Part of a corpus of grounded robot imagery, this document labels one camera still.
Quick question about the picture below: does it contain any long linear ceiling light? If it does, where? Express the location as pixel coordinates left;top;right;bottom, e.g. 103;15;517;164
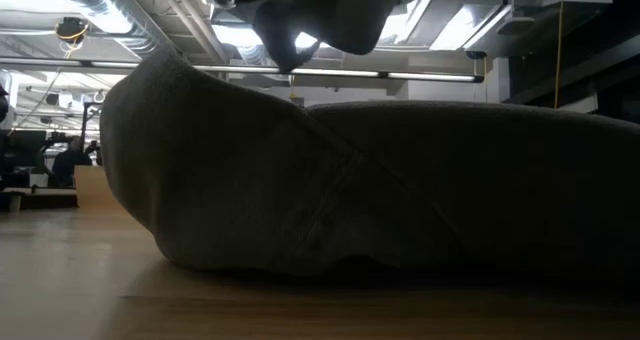
0;57;485;84

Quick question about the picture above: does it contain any black monitor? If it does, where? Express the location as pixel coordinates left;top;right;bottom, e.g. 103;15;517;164
0;129;47;174

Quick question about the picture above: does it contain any black background post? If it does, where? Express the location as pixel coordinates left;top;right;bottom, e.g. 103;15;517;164
79;102;104;154

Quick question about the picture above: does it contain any yellow black cable reel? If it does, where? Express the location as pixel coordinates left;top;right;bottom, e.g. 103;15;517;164
54;16;92;46

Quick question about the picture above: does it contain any orange translucent plastic bin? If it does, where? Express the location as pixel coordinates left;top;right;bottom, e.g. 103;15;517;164
74;165;126;212

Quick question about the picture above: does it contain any dark grey cap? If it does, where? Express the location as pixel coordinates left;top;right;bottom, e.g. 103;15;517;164
98;44;451;277

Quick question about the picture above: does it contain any person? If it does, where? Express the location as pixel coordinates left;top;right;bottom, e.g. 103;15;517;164
51;135;94;189

